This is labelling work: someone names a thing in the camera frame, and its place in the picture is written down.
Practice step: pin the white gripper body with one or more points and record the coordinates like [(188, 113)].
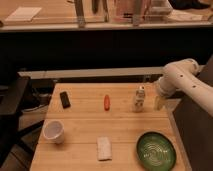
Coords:
[(164, 88)]

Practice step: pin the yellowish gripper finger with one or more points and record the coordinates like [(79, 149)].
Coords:
[(159, 103)]

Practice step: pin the small white bottle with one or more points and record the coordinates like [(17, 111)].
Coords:
[(138, 99)]

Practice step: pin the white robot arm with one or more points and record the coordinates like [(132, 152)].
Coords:
[(182, 75)]

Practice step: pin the green glass plate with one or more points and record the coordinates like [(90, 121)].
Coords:
[(155, 152)]

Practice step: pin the orange carrot toy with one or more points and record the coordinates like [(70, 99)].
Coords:
[(107, 102)]

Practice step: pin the white folded cloth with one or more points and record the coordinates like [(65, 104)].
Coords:
[(104, 150)]

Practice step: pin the black rectangular block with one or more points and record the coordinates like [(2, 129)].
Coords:
[(65, 100)]

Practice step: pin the white paper cup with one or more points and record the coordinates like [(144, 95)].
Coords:
[(54, 131)]

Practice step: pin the black chair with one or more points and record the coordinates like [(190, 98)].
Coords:
[(10, 110)]

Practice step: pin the white paper sheet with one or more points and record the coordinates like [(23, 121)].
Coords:
[(23, 14)]

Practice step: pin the grey metal rail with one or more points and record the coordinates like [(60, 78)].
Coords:
[(54, 74)]

